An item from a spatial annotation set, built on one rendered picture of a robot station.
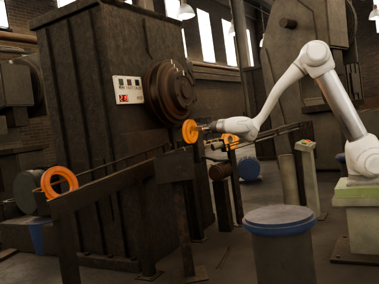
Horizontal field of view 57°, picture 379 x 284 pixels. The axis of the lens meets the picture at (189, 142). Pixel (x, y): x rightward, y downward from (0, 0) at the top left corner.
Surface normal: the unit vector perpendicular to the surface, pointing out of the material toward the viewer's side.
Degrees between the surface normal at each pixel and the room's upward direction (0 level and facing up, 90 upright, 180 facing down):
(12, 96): 92
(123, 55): 90
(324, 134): 90
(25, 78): 92
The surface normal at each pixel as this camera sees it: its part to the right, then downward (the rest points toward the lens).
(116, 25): 0.85, -0.09
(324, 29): -0.70, 0.14
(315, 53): -0.27, 0.00
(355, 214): -0.50, 0.11
